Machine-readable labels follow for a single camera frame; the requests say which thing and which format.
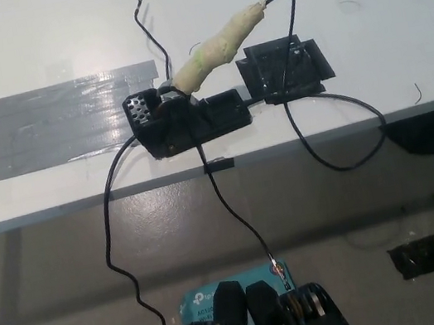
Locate grey duct tape patch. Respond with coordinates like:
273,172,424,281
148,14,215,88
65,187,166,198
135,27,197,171
0,58,172,184

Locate black square holder plate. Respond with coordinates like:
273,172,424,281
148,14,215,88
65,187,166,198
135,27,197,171
231,27,340,111

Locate cream-wrapped soldering iron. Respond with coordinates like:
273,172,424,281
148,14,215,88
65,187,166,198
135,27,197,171
162,0,282,97

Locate black wire with stripped end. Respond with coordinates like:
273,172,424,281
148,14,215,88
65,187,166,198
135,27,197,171
129,0,175,89

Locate black object with blue patch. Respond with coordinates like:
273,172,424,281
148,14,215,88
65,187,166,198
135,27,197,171
378,116,434,163

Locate black soldering iron base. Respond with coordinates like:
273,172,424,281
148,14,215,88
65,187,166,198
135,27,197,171
119,65,258,165

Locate black cable with clip connector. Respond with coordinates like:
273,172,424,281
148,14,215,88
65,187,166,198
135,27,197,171
195,132,293,302

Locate long wavy black cable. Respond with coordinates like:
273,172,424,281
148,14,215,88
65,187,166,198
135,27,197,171
85,134,180,325

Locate black robot torso blocks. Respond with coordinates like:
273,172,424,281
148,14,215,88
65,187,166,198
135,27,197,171
166,260,354,325

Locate black floor tape patch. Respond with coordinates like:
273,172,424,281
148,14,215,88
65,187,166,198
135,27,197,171
385,235,434,283

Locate thin black wire scrap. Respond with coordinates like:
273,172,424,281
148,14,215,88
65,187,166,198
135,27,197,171
186,40,204,56
410,81,425,106

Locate teal router box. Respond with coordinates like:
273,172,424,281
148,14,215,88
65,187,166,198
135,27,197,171
172,258,299,325

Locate black soldering iron cable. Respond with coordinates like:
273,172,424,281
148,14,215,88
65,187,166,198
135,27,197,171
228,0,393,187

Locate small black tape strip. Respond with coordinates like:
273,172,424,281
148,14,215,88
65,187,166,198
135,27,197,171
202,155,237,175

